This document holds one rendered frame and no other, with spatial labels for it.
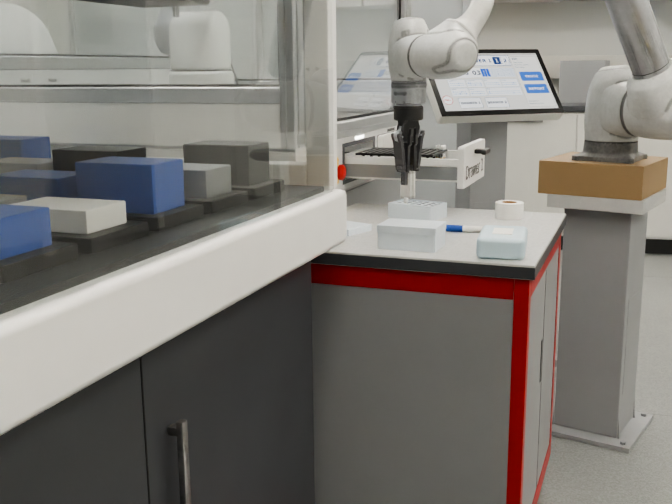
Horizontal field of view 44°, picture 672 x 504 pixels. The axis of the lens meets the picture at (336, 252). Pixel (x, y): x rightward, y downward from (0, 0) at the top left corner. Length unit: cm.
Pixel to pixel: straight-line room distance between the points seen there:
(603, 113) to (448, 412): 114
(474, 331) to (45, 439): 96
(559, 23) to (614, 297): 360
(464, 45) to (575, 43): 407
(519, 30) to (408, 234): 435
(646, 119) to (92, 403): 180
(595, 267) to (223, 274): 164
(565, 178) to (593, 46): 349
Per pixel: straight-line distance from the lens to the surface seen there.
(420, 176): 229
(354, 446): 189
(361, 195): 250
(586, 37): 602
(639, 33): 238
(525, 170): 533
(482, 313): 171
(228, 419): 140
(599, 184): 255
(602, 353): 270
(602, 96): 259
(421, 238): 174
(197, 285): 111
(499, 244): 168
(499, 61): 336
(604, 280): 263
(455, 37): 197
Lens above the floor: 113
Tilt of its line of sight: 12 degrees down
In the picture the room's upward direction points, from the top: 1 degrees counter-clockwise
